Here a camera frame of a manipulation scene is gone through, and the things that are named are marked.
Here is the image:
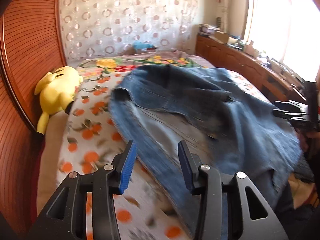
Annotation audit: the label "beige window curtain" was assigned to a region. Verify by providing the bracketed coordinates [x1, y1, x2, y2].
[217, 0, 232, 33]

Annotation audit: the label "window with wooden frame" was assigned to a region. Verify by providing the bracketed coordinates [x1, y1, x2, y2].
[246, 0, 319, 81]

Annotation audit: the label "pink bottle on cabinet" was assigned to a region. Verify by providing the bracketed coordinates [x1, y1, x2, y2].
[244, 40, 259, 58]

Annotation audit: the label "box with teal cloth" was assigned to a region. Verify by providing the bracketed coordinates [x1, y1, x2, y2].
[132, 42, 157, 54]

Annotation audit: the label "cardboard box on cabinet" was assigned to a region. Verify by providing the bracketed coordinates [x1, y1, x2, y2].
[214, 31, 229, 43]

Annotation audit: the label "floral pink blanket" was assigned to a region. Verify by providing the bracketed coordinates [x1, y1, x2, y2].
[77, 50, 216, 77]

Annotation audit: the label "circle pattern sheer curtain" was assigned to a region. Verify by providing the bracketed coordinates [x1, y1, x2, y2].
[59, 0, 198, 62]

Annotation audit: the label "blue denim jeans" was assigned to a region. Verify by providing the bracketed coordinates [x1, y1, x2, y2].
[108, 65, 301, 234]

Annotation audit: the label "stack of books papers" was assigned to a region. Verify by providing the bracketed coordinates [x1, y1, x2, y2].
[199, 24, 220, 36]

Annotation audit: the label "long wooden sideboard cabinet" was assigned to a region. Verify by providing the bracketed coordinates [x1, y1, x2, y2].
[195, 35, 305, 103]

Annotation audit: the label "wooden slatted wardrobe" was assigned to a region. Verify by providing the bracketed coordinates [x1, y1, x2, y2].
[1, 0, 66, 237]

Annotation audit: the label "yellow Pikachu plush toy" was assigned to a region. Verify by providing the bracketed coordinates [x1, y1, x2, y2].
[34, 66, 83, 134]

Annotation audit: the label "person right hand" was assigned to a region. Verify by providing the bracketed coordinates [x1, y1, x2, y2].
[298, 131, 319, 159]

